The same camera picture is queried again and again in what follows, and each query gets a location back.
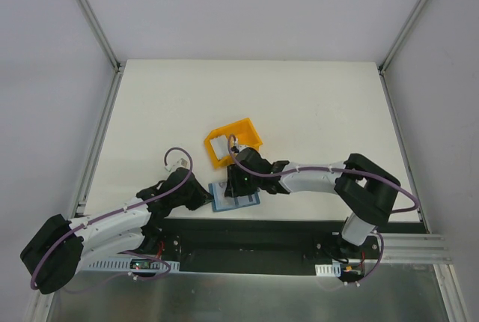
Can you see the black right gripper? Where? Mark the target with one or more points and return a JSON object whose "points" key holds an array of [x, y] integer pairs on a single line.
{"points": [[232, 186]]}

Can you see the white slotted cable duct right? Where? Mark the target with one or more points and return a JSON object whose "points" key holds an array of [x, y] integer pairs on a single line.
{"points": [[328, 270]]}

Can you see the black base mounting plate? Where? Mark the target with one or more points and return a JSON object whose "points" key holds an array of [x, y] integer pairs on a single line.
{"points": [[285, 248]]}

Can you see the aluminium frame rail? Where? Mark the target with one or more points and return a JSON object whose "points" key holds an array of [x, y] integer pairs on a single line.
{"points": [[404, 32], [99, 34]]}

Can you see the stack of white cards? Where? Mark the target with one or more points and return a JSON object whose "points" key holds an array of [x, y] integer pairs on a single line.
{"points": [[220, 146]]}

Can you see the blue leather card holder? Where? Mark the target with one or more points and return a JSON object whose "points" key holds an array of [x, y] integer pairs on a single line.
{"points": [[217, 190]]}

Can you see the white slotted cable duct left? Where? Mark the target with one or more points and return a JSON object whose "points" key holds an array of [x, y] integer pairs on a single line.
{"points": [[133, 264]]}

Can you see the white slotted cable duct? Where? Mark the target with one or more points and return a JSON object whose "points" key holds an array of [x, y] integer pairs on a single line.
{"points": [[133, 264], [328, 270]]}

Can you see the yellow plastic bin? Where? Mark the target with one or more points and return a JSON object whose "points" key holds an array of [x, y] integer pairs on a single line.
{"points": [[243, 131]]}

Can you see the aluminium frame rail left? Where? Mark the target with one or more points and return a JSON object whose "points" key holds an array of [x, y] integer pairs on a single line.
{"points": [[99, 34]]}

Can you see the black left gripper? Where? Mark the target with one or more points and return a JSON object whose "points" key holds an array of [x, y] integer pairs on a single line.
{"points": [[198, 197]]}

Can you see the aluminium frame rail right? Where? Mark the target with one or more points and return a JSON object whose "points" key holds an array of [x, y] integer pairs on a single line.
{"points": [[404, 32]]}

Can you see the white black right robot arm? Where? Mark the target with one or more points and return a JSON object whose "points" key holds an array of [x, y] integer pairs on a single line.
{"points": [[368, 190]]}

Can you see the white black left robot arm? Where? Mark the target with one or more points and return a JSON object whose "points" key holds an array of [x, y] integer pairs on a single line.
{"points": [[62, 247]]}

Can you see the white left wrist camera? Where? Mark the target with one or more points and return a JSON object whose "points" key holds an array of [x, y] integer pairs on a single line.
{"points": [[181, 163]]}

